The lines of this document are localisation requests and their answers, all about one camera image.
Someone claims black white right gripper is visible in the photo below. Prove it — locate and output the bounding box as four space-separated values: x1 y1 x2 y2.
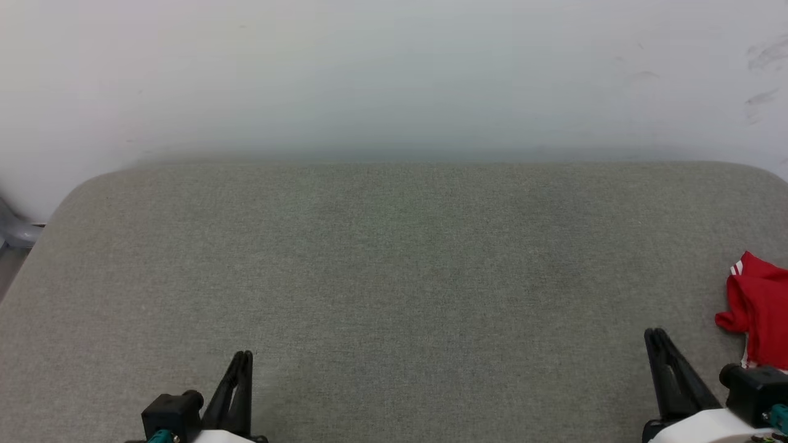
643 328 788 443

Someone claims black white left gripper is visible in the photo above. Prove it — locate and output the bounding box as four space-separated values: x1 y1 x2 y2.
190 351 269 443

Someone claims red white sports jersey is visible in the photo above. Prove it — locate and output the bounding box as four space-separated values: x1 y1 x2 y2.
714 250 788 370

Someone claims grey fabric sofa seat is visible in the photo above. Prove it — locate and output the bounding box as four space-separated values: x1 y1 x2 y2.
0 161 788 443

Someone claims grey curved plastic object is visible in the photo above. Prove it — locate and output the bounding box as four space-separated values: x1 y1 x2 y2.
0 197 46 250

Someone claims teal right camera connector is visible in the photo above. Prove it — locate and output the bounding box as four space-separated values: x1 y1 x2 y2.
766 403 788 438

